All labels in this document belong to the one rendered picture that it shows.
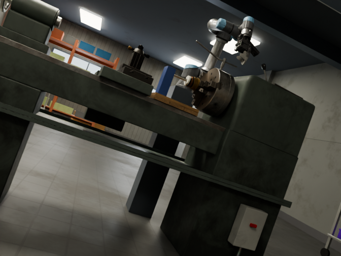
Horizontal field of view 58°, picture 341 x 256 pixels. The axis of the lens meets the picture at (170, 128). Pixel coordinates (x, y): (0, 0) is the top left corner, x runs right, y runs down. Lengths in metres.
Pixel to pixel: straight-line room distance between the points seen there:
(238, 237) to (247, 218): 0.13
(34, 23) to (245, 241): 1.80
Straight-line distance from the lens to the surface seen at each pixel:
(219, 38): 2.65
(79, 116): 9.18
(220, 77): 2.03
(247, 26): 2.22
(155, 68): 11.25
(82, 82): 1.76
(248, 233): 2.14
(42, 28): 1.88
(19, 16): 1.90
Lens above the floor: 0.69
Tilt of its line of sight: 1 degrees up
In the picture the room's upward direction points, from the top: 20 degrees clockwise
